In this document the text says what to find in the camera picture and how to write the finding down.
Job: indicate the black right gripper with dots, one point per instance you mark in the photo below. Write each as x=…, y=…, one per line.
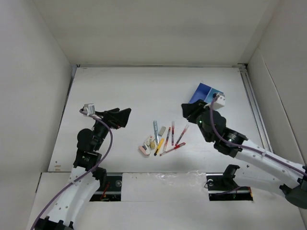
x=193, y=109

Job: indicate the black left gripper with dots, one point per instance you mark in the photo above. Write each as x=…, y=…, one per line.
x=114, y=118

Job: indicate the red pen white cap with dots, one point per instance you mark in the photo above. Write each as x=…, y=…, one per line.
x=172, y=133

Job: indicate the red pen thin slanted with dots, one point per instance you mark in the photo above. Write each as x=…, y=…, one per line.
x=181, y=135

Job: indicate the red pen clear barrel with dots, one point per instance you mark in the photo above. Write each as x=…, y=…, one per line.
x=166, y=140

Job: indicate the red gel pen capped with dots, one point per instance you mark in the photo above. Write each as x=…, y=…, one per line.
x=174, y=148

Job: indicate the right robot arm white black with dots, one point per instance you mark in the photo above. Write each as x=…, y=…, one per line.
x=277, y=175

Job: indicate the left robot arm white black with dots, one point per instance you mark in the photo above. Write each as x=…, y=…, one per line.
x=86, y=176

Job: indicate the blue two-compartment container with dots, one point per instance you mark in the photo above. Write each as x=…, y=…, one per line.
x=205, y=93

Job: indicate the grey eraser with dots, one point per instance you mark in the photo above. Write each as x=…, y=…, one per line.
x=162, y=130

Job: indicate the white eraser red label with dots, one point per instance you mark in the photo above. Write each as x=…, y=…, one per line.
x=149, y=139

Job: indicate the white grey correction tape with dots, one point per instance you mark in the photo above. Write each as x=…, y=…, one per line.
x=146, y=146

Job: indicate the pink white correction tape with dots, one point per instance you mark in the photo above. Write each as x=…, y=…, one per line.
x=145, y=153

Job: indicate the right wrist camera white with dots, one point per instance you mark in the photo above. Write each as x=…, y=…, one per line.
x=219, y=101

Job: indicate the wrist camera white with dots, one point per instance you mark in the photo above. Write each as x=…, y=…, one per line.
x=88, y=109
x=219, y=101

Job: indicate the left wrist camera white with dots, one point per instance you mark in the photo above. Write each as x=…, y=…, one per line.
x=88, y=109

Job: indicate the aluminium rail right side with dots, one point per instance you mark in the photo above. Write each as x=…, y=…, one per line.
x=255, y=108

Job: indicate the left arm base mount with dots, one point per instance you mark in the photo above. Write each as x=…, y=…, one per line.
x=111, y=191

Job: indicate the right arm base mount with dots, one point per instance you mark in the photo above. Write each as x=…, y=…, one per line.
x=222, y=187

